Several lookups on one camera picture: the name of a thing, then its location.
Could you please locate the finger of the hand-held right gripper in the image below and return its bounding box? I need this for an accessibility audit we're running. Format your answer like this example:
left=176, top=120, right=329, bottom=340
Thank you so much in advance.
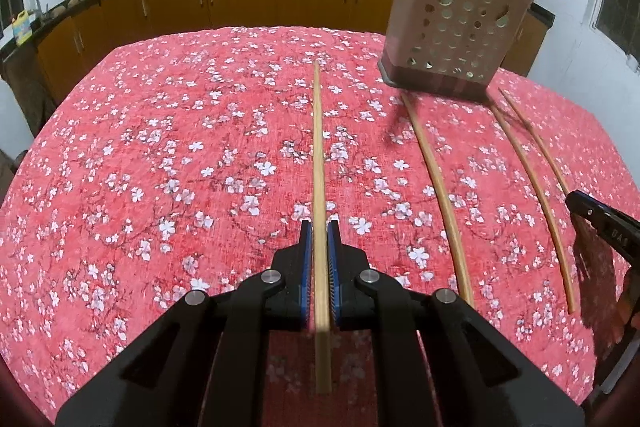
left=567, top=189, right=640, bottom=268

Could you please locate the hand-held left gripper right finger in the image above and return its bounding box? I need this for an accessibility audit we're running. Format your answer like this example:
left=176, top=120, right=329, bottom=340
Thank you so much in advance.
left=327, top=218, right=586, bottom=427

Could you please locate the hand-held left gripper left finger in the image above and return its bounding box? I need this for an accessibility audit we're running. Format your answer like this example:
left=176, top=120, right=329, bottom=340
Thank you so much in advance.
left=55, top=219, right=313, bottom=427

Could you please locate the wooden chopstick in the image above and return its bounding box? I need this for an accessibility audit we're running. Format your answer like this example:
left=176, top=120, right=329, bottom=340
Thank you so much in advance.
left=400, top=93, right=476, bottom=309
left=497, top=88, right=573, bottom=198
left=311, top=59, right=333, bottom=396
left=490, top=104, right=577, bottom=315

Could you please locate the beige perforated chopstick holder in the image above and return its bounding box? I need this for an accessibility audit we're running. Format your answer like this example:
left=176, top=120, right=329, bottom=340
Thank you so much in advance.
left=377, top=0, right=531, bottom=104

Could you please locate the red floral tablecloth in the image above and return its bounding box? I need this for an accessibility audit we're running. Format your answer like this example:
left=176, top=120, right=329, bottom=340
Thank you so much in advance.
left=0, top=26, right=626, bottom=427

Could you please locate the barred window with wide sill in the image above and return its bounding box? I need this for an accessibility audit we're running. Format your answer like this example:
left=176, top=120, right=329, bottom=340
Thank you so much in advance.
left=590, top=0, right=640, bottom=72

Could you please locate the yellow detergent bottle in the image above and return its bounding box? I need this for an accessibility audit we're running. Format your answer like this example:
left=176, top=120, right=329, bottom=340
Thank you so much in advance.
left=11, top=9, right=32, bottom=46

